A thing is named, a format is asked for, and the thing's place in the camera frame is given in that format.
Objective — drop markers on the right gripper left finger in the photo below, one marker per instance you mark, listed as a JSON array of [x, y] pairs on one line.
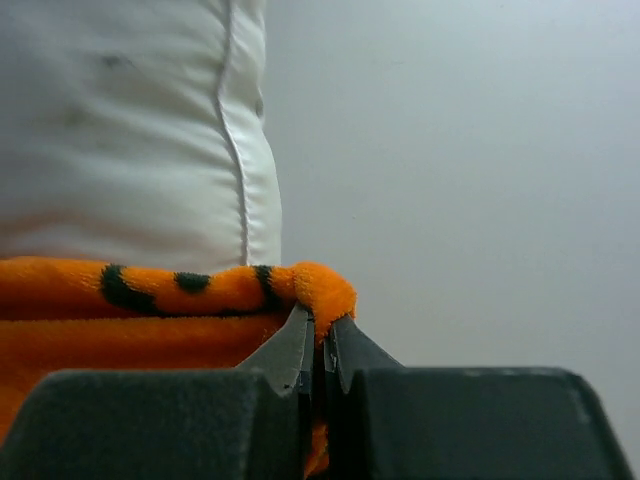
[[249, 422]]

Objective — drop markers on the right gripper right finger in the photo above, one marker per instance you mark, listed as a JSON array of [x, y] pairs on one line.
[[390, 421]]

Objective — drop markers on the orange patterned pillowcase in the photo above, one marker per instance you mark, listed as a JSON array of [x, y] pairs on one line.
[[59, 315]]

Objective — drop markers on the white pillow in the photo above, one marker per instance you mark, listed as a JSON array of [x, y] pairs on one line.
[[132, 132]]

